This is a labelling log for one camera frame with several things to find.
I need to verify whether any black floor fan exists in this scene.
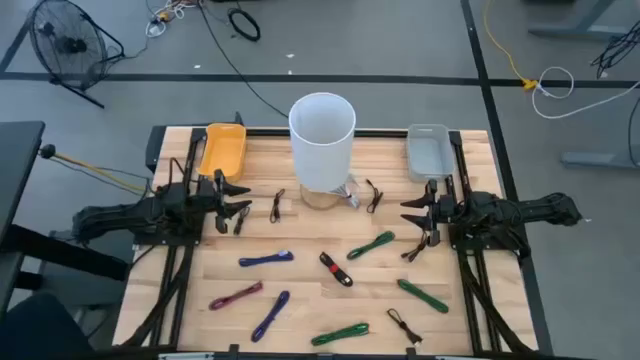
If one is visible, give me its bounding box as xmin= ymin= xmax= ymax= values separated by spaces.
xmin=27 ymin=0 xmax=126 ymax=110

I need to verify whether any coiled black floor cable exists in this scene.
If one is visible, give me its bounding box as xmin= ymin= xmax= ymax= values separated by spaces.
xmin=227 ymin=7 xmax=262 ymax=43

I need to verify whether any yellow floor cable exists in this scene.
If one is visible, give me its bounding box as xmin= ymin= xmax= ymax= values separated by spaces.
xmin=49 ymin=157 xmax=151 ymax=197

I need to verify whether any thin yellow cable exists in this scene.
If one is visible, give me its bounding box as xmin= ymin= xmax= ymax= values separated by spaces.
xmin=39 ymin=143 xmax=151 ymax=195

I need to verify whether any black chair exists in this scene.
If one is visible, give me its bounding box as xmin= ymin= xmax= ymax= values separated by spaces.
xmin=0 ymin=292 xmax=94 ymax=360

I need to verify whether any black front frame rail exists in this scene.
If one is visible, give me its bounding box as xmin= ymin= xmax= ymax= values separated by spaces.
xmin=157 ymin=343 xmax=501 ymax=360

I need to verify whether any black right frame rail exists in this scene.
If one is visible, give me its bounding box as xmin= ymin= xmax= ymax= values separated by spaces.
xmin=447 ymin=130 xmax=539 ymax=354

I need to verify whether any black frame rail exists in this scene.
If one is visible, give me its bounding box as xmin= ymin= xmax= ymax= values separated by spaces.
xmin=157 ymin=343 xmax=501 ymax=360
xmin=119 ymin=127 xmax=209 ymax=349
xmin=244 ymin=128 xmax=410 ymax=139
xmin=447 ymin=130 xmax=539 ymax=354

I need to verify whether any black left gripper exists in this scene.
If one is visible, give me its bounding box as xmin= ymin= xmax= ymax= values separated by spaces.
xmin=198 ymin=168 xmax=254 ymax=235

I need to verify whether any yellow extension cable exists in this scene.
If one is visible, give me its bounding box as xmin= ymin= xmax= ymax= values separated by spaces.
xmin=482 ymin=0 xmax=540 ymax=92

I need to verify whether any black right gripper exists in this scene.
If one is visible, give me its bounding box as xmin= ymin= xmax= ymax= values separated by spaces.
xmin=399 ymin=178 xmax=459 ymax=247

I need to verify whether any maroon twist tie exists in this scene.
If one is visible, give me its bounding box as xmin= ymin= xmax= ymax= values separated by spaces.
xmin=208 ymin=280 xmax=265 ymax=312

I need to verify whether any white fabric cylinder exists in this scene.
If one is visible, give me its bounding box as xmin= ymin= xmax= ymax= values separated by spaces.
xmin=288 ymin=91 xmax=357 ymax=194

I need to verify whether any black desk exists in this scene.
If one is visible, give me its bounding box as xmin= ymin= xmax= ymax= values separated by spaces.
xmin=0 ymin=119 xmax=131 ymax=321

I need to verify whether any clear plastic wrapper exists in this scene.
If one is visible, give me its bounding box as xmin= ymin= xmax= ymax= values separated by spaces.
xmin=335 ymin=173 xmax=362 ymax=210

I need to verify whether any blue braided USB cable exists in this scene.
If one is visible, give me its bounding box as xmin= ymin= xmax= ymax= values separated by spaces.
xmin=237 ymin=249 xmax=296 ymax=268

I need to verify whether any grey desk foot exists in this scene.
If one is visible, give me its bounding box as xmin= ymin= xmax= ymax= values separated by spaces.
xmin=527 ymin=0 xmax=640 ymax=41
xmin=559 ymin=147 xmax=640 ymax=170

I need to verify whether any white floor cable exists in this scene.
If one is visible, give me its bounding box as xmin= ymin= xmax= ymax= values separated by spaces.
xmin=530 ymin=65 xmax=640 ymax=120

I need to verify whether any white cable coil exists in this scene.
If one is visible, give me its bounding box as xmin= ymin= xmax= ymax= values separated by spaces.
xmin=144 ymin=0 xmax=201 ymax=39

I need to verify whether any thin black USB cable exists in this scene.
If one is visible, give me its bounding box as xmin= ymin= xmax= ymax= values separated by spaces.
xmin=385 ymin=307 xmax=424 ymax=347
xmin=269 ymin=188 xmax=286 ymax=225
xmin=400 ymin=232 xmax=430 ymax=264
xmin=232 ymin=205 xmax=251 ymax=237
xmin=364 ymin=178 xmax=385 ymax=215

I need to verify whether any blue twist tie lower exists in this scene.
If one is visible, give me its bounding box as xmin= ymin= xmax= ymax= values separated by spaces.
xmin=250 ymin=289 xmax=292 ymax=344

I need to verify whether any green braided USB cable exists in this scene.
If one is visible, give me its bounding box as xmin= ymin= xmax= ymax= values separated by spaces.
xmin=396 ymin=278 xmax=450 ymax=315
xmin=345 ymin=230 xmax=397 ymax=262
xmin=310 ymin=322 xmax=371 ymax=348

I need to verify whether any black back frame rail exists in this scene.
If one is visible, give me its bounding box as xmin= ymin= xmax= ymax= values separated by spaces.
xmin=244 ymin=128 xmax=410 ymax=139

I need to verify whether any orange plastic bin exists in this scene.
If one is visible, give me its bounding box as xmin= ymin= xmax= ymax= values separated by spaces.
xmin=198 ymin=122 xmax=248 ymax=183

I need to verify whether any black left frame rail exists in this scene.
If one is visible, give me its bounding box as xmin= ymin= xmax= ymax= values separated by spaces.
xmin=119 ymin=127 xmax=209 ymax=349

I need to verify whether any pale grey plastic bin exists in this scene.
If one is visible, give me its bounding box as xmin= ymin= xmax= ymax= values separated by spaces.
xmin=406 ymin=123 xmax=456 ymax=183

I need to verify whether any black cable bundle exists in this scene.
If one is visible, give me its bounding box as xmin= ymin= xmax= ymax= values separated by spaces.
xmin=589 ymin=29 xmax=640 ymax=80

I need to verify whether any long black floor cable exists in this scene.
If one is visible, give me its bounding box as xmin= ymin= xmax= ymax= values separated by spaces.
xmin=197 ymin=0 xmax=290 ymax=120

